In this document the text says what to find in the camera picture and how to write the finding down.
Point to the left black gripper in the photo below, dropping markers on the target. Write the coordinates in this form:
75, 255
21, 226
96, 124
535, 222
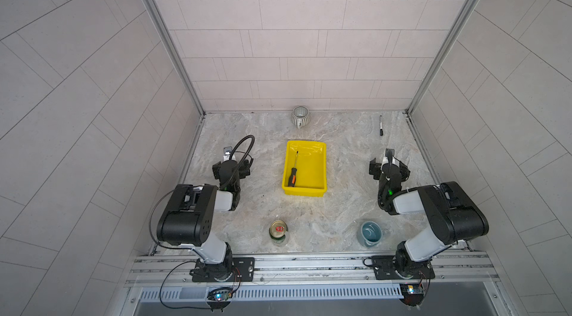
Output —
242, 172

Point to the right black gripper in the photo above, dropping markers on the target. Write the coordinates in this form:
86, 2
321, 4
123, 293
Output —
377, 168

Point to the black orange screwdriver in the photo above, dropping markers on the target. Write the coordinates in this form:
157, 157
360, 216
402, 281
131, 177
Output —
292, 179

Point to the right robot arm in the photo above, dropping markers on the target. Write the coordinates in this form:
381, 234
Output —
451, 214

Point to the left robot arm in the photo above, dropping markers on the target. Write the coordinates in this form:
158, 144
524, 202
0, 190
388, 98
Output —
187, 220

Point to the yellow plastic bin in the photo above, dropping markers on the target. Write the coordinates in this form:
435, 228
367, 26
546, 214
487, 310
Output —
311, 176

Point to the teal ceramic mug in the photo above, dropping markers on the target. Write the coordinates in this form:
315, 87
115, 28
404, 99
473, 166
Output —
369, 234

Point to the ribbed grey ceramic cup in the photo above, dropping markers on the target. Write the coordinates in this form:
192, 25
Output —
300, 116

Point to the green tin can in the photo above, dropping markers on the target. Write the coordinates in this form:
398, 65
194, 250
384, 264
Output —
279, 232

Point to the white slotted vent strip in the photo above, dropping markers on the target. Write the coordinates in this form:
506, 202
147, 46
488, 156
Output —
197, 294

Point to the right circuit board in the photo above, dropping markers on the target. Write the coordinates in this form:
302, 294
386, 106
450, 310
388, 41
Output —
413, 294

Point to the circuit board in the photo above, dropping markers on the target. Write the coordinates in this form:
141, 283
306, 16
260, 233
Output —
219, 298
413, 294

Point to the left circuit board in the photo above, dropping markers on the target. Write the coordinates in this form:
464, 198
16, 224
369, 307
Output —
219, 298

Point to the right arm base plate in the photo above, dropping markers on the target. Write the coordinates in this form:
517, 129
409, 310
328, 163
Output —
397, 268

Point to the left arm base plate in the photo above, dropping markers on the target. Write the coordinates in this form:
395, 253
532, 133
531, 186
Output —
239, 268

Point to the aluminium mounting rail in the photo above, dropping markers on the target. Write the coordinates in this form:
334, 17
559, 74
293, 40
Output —
317, 268

